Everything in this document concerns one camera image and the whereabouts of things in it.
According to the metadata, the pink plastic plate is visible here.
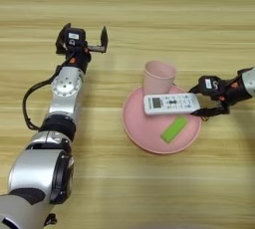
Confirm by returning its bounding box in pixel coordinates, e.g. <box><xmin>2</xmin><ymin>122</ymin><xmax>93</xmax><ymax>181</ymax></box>
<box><xmin>122</xmin><ymin>85</ymin><xmax>202</xmax><ymax>155</ymax></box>

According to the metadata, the green rectangular block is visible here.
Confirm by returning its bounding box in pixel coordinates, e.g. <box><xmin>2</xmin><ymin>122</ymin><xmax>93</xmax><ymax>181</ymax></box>
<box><xmin>160</xmin><ymin>115</ymin><xmax>189</xmax><ymax>144</ymax></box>

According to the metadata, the right gripper labelled black box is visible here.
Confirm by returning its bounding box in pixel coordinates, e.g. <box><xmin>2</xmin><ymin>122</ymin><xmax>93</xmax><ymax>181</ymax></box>
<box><xmin>197</xmin><ymin>75</ymin><xmax>227</xmax><ymax>97</ymax></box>

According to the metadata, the pink plastic cup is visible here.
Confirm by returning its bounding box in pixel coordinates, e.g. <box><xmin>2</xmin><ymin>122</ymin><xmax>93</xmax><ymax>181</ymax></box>
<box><xmin>142</xmin><ymin>60</ymin><xmax>177</xmax><ymax>97</ymax></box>

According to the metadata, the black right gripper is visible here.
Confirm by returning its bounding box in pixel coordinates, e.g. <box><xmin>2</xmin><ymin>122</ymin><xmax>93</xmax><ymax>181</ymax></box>
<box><xmin>188</xmin><ymin>72</ymin><xmax>253</xmax><ymax>118</ymax></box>

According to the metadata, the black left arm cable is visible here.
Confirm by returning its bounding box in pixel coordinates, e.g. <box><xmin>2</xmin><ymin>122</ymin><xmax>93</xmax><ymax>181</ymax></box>
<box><xmin>22</xmin><ymin>68</ymin><xmax>64</xmax><ymax>131</ymax></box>

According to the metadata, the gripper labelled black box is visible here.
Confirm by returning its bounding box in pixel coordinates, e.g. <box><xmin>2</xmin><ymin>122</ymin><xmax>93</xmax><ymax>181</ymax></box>
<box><xmin>197</xmin><ymin>75</ymin><xmax>227</xmax><ymax>97</ymax></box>
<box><xmin>64</xmin><ymin>27</ymin><xmax>88</xmax><ymax>48</ymax></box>

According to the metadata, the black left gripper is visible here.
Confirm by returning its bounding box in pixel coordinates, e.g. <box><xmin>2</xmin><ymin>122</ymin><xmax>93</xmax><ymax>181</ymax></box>
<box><xmin>55</xmin><ymin>22</ymin><xmax>110</xmax><ymax>75</ymax></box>

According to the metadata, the white remote control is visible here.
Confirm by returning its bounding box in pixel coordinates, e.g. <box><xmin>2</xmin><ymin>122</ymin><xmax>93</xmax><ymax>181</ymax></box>
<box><xmin>142</xmin><ymin>93</ymin><xmax>201</xmax><ymax>116</ymax></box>

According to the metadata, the left gripper labelled black box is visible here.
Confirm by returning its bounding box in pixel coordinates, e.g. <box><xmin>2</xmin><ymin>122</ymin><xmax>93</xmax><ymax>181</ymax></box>
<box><xmin>64</xmin><ymin>27</ymin><xmax>88</xmax><ymax>48</ymax></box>

